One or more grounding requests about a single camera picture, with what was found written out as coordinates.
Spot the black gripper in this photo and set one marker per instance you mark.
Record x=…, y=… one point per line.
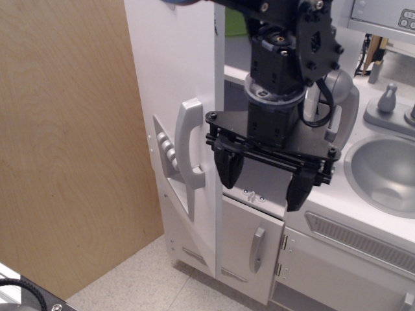
x=274, y=138

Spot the white toy fridge door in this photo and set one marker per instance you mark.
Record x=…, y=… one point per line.
x=179, y=58

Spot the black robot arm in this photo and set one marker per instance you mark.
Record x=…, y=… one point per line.
x=293, y=50

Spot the green object in fridge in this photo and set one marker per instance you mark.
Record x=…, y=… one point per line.
x=234, y=23

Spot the upper brass door hinge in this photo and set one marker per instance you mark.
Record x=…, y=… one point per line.
x=284, y=242

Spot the brass door hinge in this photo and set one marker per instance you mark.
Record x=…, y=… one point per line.
x=284, y=242
x=278, y=269

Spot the white lower freezer door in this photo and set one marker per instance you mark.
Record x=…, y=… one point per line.
x=239, y=223

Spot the grey toy telephone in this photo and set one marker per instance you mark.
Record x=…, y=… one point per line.
x=346, y=100

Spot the lower brass door hinge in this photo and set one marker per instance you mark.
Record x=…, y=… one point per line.
x=278, y=269

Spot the grey ice dispenser panel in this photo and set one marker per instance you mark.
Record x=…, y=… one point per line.
x=185, y=195

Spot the grey toy sink basin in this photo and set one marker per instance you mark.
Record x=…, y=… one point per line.
x=380, y=169

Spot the grey toy faucet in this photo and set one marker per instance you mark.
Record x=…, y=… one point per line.
x=386, y=112

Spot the grey vent grille panel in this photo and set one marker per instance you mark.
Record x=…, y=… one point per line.
x=359, y=241

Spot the wooden sticks behind counter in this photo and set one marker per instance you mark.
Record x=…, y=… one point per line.
x=374, y=54

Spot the grey toy microwave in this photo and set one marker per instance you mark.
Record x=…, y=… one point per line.
x=394, y=15

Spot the black metal equipment base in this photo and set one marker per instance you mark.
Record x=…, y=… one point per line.
x=20, y=293

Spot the grey lower door handle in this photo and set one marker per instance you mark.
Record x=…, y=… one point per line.
x=254, y=257

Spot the grey fridge door handle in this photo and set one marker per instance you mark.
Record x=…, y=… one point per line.
x=189, y=117

